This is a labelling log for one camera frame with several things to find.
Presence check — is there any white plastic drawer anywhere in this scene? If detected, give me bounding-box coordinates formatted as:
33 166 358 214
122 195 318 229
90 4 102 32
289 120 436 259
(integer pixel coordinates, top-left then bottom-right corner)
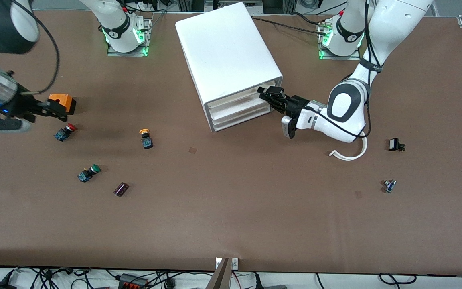
211 108 274 132
206 88 274 110
209 100 274 121

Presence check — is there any yellow mushroom push button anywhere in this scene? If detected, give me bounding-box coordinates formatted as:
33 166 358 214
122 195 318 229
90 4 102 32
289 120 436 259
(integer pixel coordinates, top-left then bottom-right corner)
139 128 154 150

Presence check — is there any red mushroom push button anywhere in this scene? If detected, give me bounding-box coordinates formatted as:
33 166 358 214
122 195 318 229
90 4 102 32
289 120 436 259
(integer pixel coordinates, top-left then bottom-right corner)
54 124 77 142

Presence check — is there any green mushroom push button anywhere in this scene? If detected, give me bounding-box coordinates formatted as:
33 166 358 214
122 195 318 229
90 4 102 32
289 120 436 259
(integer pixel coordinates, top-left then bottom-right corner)
78 164 102 183

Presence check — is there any white curved plastic strip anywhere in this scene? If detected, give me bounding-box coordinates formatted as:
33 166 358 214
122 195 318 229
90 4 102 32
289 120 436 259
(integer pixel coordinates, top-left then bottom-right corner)
329 136 369 161

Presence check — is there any white plastic tray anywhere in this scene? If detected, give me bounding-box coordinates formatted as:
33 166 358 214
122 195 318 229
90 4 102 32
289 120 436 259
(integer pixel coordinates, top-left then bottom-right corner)
175 2 284 133

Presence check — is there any black orange power strip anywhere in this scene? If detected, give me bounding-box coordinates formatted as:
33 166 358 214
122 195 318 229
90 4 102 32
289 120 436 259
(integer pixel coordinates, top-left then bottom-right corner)
118 273 150 289

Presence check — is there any orange button enclosure box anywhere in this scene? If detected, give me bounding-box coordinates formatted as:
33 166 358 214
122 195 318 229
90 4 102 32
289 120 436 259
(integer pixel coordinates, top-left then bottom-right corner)
49 93 77 115

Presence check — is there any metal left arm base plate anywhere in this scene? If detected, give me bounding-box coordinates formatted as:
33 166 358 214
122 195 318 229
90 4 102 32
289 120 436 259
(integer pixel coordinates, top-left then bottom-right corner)
318 20 363 61

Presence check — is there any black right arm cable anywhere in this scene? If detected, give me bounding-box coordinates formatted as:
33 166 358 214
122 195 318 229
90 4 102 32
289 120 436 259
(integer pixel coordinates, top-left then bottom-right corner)
12 0 60 94

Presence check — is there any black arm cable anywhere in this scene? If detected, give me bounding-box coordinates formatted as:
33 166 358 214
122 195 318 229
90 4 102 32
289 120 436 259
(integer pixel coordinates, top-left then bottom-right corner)
12 0 60 94
315 0 385 139

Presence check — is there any black cable behind cabinet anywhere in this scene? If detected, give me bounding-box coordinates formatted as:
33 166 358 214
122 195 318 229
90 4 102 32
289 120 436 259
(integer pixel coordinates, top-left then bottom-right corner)
252 16 330 35

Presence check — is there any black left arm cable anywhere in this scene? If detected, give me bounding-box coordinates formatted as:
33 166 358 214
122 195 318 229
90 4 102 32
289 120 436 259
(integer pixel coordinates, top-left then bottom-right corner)
315 0 385 139

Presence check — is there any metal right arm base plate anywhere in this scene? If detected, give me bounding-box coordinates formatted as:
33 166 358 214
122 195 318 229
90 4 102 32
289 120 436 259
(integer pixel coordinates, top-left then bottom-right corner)
106 15 154 57

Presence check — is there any grey camera post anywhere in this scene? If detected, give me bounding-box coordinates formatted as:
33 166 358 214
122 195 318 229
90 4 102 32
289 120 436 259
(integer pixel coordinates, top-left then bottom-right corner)
206 257 232 289

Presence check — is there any black looped floor cable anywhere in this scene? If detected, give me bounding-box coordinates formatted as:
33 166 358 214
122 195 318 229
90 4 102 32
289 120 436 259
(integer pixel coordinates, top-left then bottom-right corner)
378 273 417 285

